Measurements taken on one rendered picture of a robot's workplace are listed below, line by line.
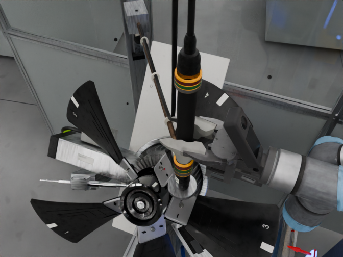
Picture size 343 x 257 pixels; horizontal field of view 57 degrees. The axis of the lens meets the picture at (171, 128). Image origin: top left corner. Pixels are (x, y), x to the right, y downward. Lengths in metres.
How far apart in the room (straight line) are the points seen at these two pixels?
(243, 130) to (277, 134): 1.08
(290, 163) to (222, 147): 0.12
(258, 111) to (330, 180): 0.96
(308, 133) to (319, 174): 0.99
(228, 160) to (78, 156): 0.63
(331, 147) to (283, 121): 0.79
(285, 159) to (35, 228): 1.92
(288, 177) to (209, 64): 0.54
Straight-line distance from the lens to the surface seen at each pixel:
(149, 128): 1.09
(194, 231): 0.87
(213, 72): 1.02
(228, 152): 0.59
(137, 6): 1.14
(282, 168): 0.59
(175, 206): 0.88
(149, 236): 0.95
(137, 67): 1.37
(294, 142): 1.64
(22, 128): 2.84
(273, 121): 1.56
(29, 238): 2.30
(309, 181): 0.60
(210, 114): 0.81
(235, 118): 0.53
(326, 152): 0.76
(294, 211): 0.69
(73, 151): 1.10
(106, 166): 1.05
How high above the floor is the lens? 1.99
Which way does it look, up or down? 51 degrees down
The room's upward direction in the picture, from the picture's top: straight up
